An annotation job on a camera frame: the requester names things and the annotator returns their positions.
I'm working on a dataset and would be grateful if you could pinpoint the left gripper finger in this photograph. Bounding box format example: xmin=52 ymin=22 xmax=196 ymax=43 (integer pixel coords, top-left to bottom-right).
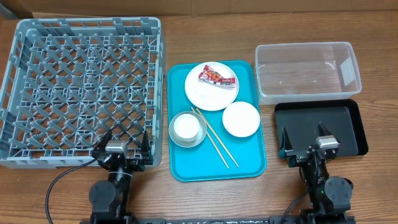
xmin=91 ymin=130 xmax=112 ymax=155
xmin=140 ymin=131 xmax=153 ymax=164

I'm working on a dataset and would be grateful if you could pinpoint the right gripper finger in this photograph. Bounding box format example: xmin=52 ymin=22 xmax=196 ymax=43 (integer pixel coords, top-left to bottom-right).
xmin=279 ymin=126 xmax=293 ymax=158
xmin=318 ymin=122 xmax=330 ymax=137

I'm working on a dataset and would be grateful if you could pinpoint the grey shallow bowl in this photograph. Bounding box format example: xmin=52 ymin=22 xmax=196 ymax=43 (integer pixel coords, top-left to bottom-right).
xmin=169 ymin=111 xmax=206 ymax=148

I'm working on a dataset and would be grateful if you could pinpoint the red snack wrapper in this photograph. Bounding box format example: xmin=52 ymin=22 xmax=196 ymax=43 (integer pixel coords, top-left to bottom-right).
xmin=198 ymin=65 xmax=236 ymax=88

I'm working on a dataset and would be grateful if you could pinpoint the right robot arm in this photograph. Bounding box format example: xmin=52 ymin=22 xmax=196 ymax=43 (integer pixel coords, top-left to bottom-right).
xmin=279 ymin=123 xmax=356 ymax=224

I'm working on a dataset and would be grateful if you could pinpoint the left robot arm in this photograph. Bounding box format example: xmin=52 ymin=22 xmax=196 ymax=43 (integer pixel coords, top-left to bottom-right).
xmin=89 ymin=131 xmax=153 ymax=224

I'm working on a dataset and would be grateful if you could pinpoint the black plastic tray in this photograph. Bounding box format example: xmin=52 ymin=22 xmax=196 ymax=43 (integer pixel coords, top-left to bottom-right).
xmin=274 ymin=99 xmax=369 ymax=157

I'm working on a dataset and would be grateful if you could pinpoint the clear plastic bin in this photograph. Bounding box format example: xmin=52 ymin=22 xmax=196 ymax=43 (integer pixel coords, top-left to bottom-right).
xmin=254 ymin=42 xmax=362 ymax=105

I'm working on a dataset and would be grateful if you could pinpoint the lower wooden chopstick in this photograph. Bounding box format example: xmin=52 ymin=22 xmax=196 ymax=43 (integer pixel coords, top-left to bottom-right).
xmin=190 ymin=106 xmax=229 ymax=169

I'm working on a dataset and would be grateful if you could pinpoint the wooden chopstick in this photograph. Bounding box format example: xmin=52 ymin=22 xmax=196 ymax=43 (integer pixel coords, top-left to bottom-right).
xmin=195 ymin=108 xmax=240 ymax=168
xmin=190 ymin=106 xmax=229 ymax=169

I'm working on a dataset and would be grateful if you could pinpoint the upper wooden chopstick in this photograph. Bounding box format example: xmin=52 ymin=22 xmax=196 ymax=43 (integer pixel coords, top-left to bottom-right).
xmin=195 ymin=108 xmax=240 ymax=168

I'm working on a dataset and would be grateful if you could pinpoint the grey plastic dish rack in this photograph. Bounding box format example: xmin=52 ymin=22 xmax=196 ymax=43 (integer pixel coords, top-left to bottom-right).
xmin=1 ymin=17 xmax=166 ymax=169

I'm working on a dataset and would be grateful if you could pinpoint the teal plastic tray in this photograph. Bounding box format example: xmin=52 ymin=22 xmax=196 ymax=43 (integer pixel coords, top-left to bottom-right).
xmin=167 ymin=63 xmax=267 ymax=182

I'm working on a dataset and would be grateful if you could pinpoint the large white plate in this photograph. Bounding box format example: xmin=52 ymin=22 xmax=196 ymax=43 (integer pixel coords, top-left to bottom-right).
xmin=185 ymin=62 xmax=239 ymax=111

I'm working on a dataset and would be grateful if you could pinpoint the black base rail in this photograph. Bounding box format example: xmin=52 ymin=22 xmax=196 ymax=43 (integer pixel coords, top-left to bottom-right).
xmin=80 ymin=216 xmax=356 ymax=224

